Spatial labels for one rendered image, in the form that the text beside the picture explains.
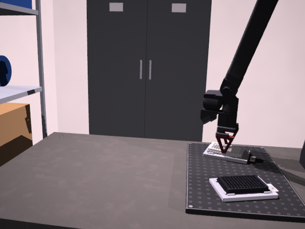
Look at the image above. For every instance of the white well plate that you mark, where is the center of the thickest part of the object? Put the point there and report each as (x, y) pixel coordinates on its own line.
(234, 151)

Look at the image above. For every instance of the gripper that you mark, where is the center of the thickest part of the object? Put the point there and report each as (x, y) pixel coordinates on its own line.
(232, 127)

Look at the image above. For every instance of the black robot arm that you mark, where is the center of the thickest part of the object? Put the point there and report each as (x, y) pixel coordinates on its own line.
(226, 98)

